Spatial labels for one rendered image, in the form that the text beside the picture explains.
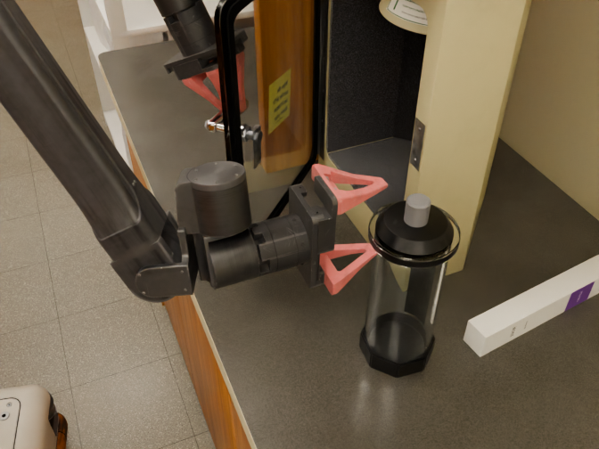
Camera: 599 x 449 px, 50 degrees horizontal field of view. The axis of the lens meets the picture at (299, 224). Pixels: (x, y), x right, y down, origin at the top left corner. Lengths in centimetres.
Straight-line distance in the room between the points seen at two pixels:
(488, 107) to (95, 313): 173
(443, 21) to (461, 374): 46
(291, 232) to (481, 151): 34
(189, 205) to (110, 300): 173
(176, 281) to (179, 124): 77
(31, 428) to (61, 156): 120
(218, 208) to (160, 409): 145
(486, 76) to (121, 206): 46
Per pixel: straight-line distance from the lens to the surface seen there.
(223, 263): 64
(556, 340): 100
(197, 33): 87
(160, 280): 65
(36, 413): 178
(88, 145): 62
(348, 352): 92
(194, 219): 64
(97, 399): 209
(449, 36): 77
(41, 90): 61
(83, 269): 249
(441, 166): 87
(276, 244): 66
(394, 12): 88
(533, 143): 136
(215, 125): 87
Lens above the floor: 166
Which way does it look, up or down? 41 degrees down
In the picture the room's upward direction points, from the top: straight up
